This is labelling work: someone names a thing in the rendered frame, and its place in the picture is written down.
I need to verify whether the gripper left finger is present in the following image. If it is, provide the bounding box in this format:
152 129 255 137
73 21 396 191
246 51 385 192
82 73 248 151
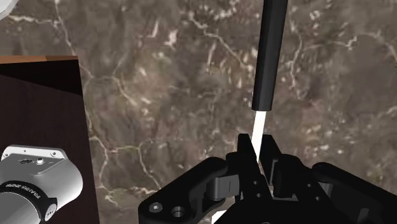
137 133 270 224

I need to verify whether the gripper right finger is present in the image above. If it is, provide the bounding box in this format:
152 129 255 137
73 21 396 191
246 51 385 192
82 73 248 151
260 134 397 224

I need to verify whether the black-handled knife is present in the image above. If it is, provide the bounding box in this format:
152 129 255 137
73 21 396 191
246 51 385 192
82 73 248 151
211 0 289 224

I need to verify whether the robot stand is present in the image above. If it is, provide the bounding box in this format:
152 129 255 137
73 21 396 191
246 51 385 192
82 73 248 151
0 55 101 224

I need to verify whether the white round plate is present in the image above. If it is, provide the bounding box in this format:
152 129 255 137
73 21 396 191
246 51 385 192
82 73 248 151
0 0 18 20

